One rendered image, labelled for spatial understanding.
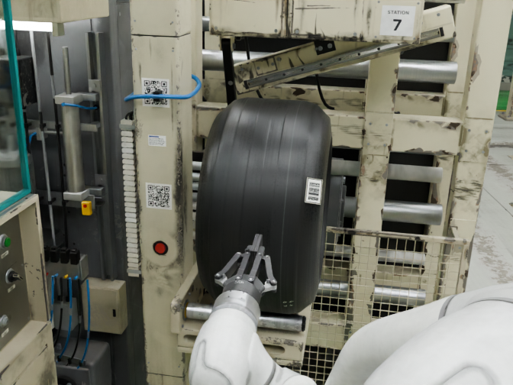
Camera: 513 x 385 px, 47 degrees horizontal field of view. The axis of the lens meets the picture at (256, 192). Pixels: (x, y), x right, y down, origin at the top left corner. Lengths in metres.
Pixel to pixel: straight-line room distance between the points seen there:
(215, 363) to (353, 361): 0.26
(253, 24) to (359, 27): 0.30
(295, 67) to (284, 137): 0.49
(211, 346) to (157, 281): 0.82
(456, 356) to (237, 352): 0.56
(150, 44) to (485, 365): 1.27
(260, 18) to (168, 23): 0.32
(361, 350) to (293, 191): 0.68
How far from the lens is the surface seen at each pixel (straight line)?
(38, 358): 1.74
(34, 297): 1.74
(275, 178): 1.41
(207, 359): 0.98
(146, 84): 1.61
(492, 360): 0.50
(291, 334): 1.71
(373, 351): 0.77
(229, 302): 1.09
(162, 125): 1.62
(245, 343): 1.02
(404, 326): 0.73
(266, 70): 1.93
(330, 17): 1.75
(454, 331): 0.52
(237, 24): 1.79
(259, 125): 1.49
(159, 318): 1.86
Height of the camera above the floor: 1.80
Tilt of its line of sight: 20 degrees down
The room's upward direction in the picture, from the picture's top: 2 degrees clockwise
